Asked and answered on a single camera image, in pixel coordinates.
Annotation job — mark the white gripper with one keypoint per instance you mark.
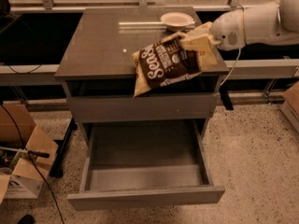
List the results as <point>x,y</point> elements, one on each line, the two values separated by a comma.
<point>226,30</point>

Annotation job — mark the brown chip bag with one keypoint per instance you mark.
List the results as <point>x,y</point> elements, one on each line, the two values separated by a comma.
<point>164,63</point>

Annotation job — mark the cardboard box right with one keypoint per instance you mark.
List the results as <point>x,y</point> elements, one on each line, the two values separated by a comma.
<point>290,107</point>

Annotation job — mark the black table leg stand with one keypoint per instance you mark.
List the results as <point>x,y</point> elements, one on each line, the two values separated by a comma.
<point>56,169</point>

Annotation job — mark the black handled tool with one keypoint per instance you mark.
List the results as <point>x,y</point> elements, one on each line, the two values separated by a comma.
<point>28,152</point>

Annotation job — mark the closed grey top drawer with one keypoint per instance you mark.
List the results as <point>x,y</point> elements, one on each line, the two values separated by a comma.
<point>115,109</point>

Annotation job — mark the open cardboard box left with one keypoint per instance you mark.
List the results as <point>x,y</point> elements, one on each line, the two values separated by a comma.
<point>22,176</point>

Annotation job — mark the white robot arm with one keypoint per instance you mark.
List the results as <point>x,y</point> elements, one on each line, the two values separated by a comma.
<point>271,24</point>

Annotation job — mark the white paper bowl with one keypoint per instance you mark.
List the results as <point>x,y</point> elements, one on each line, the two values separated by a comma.
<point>177,21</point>

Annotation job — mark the open grey middle drawer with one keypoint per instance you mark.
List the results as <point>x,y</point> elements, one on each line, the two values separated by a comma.
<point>145,164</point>

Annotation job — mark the grey drawer cabinet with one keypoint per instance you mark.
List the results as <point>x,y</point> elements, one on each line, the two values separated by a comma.
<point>98,59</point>

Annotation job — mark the metal window rail frame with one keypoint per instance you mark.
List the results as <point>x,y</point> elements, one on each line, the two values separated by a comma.
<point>44,74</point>

